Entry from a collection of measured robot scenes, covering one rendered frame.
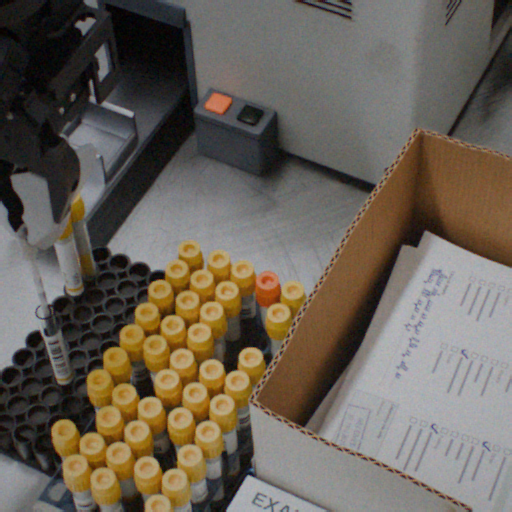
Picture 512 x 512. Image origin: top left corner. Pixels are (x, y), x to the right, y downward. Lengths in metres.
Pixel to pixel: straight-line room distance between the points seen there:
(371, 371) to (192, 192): 0.25
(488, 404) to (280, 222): 0.25
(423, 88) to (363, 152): 0.09
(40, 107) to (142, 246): 0.34
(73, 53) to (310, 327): 0.23
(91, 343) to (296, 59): 0.25
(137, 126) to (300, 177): 0.13
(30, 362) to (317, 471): 0.26
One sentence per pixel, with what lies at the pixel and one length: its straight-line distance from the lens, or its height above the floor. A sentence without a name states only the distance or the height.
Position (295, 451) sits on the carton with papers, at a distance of 0.78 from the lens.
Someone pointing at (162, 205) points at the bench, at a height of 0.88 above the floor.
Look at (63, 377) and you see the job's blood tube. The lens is 0.92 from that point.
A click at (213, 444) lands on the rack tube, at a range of 0.79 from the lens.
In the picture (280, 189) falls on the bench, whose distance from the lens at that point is 1.05.
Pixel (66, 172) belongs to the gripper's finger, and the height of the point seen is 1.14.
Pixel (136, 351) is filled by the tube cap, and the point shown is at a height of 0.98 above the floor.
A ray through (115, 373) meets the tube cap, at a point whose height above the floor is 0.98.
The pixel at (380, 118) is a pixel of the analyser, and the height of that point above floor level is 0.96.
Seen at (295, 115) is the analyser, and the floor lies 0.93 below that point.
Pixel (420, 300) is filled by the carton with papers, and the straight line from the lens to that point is 0.91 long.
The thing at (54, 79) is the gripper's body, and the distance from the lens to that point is 0.70.
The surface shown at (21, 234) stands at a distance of 0.80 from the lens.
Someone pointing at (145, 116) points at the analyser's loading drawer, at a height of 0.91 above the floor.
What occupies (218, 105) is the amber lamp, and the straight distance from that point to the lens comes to 1.04.
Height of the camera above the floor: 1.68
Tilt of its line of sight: 53 degrees down
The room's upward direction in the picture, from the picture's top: 4 degrees counter-clockwise
